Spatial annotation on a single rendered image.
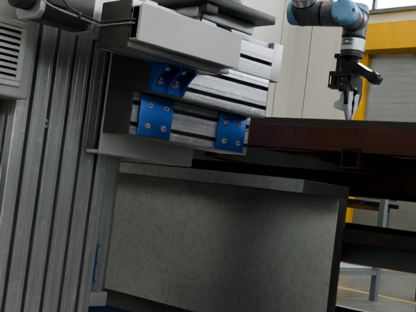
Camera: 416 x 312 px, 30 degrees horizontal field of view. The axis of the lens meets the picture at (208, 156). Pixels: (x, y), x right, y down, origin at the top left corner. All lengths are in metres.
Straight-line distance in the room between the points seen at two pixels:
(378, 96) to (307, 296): 10.28
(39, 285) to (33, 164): 0.26
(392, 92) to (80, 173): 10.44
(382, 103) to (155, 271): 9.99
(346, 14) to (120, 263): 0.99
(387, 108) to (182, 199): 9.91
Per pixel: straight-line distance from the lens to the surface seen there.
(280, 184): 1.79
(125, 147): 1.71
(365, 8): 2.47
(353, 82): 2.42
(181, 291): 2.18
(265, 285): 2.00
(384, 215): 5.77
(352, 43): 2.44
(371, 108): 12.15
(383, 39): 11.87
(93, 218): 1.75
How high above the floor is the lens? 0.62
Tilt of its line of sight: 3 degrees up
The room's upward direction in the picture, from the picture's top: 7 degrees clockwise
